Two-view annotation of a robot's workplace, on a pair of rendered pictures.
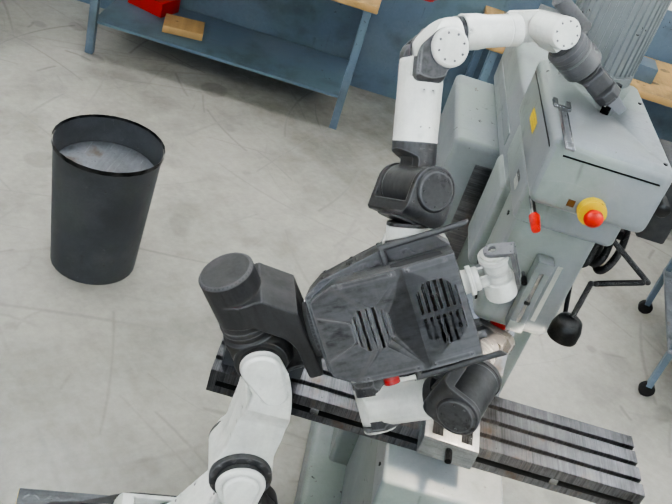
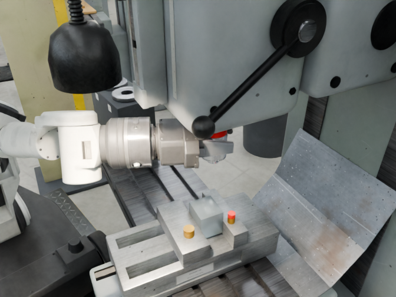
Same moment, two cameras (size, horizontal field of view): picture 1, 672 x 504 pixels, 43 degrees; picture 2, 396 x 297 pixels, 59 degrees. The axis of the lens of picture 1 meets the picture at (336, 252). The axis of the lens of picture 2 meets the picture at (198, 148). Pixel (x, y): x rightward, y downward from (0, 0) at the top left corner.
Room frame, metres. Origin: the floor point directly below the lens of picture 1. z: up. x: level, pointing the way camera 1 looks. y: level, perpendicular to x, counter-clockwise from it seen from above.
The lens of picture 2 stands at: (1.62, -0.93, 1.57)
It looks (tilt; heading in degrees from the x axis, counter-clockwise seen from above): 33 degrees down; 66
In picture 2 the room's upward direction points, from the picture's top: straight up
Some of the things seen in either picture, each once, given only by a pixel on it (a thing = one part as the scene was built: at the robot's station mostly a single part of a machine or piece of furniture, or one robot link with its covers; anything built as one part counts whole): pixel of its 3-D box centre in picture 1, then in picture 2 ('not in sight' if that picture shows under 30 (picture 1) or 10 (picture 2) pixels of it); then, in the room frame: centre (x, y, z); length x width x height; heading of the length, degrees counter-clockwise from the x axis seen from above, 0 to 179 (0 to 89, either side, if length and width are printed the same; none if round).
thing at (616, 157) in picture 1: (588, 139); not in sight; (1.87, -0.46, 1.81); 0.47 x 0.26 x 0.16; 3
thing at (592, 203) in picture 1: (591, 211); not in sight; (1.63, -0.48, 1.76); 0.06 x 0.02 x 0.06; 93
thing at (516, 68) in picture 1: (545, 111); not in sight; (2.36, -0.44, 1.66); 0.80 x 0.23 x 0.20; 3
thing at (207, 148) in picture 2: not in sight; (215, 149); (1.85, -0.49, 1.24); 0.06 x 0.02 x 0.03; 162
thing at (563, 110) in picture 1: (565, 123); not in sight; (1.71, -0.36, 1.89); 0.24 x 0.04 x 0.01; 2
